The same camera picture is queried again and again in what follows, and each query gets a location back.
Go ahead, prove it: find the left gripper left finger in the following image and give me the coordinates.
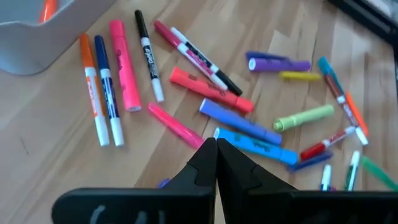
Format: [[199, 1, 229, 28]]
[[51, 138, 218, 224]]

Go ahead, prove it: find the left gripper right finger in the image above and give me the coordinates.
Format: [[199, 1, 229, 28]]
[[216, 138, 398, 224]]

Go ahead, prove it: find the blue EXPO marker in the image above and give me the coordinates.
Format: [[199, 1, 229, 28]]
[[93, 34, 126, 147], [320, 164, 333, 192]]

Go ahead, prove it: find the light blue Sharpie highlighter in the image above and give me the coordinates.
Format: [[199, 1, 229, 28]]
[[213, 126, 300, 166]]

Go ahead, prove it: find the red EXPO marker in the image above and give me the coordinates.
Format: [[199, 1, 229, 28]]
[[299, 125, 357, 162]]

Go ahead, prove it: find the green EXPO marker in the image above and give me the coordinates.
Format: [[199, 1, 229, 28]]
[[344, 150, 362, 192]]

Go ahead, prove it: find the pale green Sharpie highlighter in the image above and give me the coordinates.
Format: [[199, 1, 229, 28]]
[[272, 104, 335, 133]]

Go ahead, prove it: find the violet blue highlighter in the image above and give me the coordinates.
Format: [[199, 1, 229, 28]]
[[198, 98, 284, 147]]

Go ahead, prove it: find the green translucent highlighter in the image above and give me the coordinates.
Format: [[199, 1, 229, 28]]
[[360, 155, 398, 192]]

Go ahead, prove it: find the coral red Sharpie highlighter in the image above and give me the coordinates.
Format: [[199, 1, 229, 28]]
[[169, 66, 255, 115]]

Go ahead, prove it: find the slim yellow highlighter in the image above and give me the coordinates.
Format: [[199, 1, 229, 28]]
[[278, 71, 323, 83]]

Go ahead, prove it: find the black EXPO marker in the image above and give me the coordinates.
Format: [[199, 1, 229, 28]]
[[134, 9, 165, 103], [170, 26, 244, 97]]

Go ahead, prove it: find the orange EXPO marker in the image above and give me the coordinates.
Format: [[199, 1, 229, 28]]
[[78, 32, 111, 147]]

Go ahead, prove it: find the pink Sharpie highlighter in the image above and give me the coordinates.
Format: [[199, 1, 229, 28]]
[[108, 19, 143, 113]]

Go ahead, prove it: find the crimson EXPO marker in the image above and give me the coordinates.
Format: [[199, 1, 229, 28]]
[[153, 20, 229, 91]]

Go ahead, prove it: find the purple translucent highlighter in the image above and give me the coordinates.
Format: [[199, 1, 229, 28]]
[[287, 150, 335, 172]]

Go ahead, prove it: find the slim pink highlighter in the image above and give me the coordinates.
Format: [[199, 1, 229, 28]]
[[147, 102, 206, 150]]

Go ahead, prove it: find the slim orange highlighter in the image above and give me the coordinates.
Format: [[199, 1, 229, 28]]
[[344, 90, 370, 138]]

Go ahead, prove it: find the brown EXPO marker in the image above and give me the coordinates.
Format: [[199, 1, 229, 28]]
[[323, 73, 370, 146]]

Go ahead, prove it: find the teal highlighter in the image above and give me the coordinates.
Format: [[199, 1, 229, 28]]
[[317, 56, 345, 94]]

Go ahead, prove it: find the indigo highlighter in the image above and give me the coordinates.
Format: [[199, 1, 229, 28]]
[[245, 50, 290, 62]]

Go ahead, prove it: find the cream plastic bin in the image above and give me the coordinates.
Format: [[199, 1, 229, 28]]
[[0, 0, 116, 76]]

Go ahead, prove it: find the black table frame rail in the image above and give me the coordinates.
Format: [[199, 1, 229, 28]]
[[325, 0, 398, 50]]

